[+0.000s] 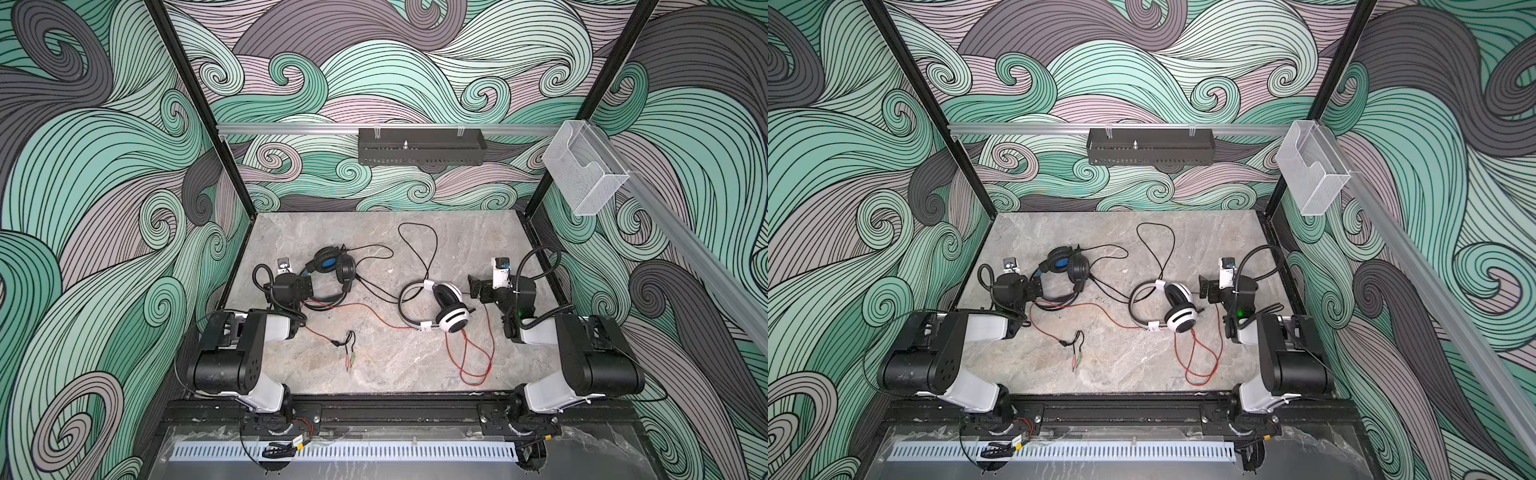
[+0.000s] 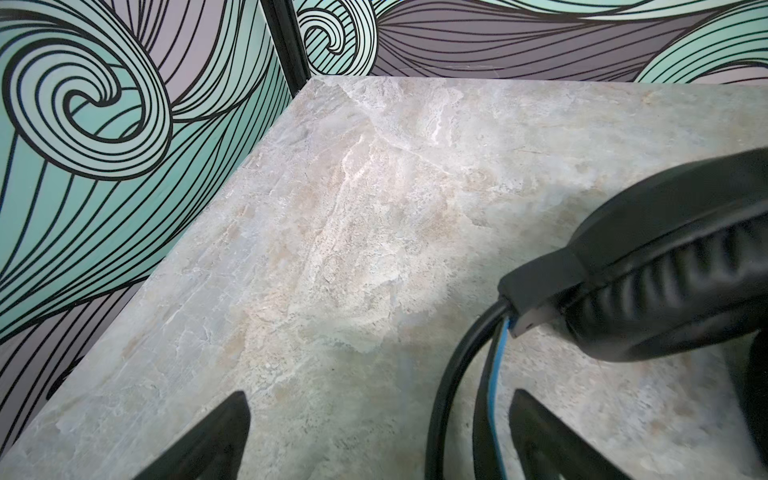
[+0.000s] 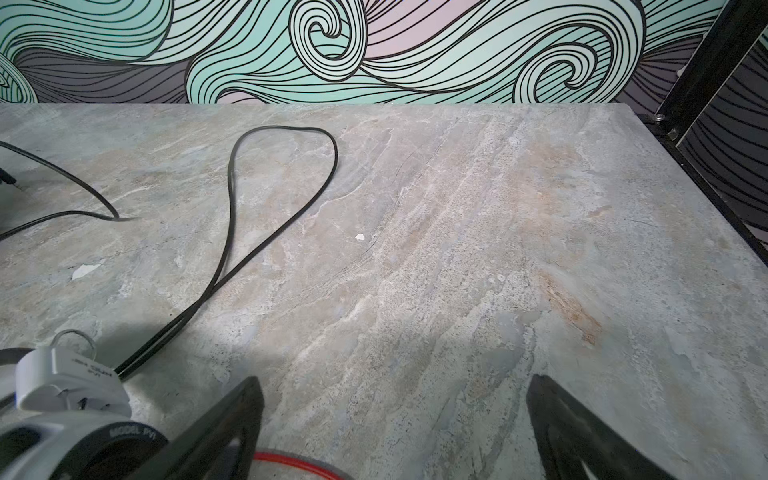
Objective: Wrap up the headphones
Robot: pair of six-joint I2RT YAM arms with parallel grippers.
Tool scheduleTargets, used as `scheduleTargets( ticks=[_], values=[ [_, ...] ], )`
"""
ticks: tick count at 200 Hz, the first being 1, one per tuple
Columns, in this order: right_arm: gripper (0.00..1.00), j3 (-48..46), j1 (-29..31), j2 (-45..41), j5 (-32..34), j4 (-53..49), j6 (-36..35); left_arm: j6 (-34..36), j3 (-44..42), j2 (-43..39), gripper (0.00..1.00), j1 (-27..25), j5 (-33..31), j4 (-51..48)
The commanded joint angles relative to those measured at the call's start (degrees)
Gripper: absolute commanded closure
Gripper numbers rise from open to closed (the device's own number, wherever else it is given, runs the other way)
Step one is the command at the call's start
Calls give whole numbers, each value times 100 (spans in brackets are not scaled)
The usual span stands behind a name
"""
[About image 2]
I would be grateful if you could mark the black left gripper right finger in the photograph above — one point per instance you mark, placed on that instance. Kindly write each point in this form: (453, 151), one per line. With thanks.
(548, 448)

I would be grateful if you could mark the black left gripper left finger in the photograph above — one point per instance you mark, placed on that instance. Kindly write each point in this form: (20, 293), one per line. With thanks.
(212, 449)

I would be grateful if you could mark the black blue gaming headset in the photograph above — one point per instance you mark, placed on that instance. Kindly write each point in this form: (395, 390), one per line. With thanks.
(673, 263)

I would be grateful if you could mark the black corner frame post left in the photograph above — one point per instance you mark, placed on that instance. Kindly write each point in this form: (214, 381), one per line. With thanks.
(282, 21)

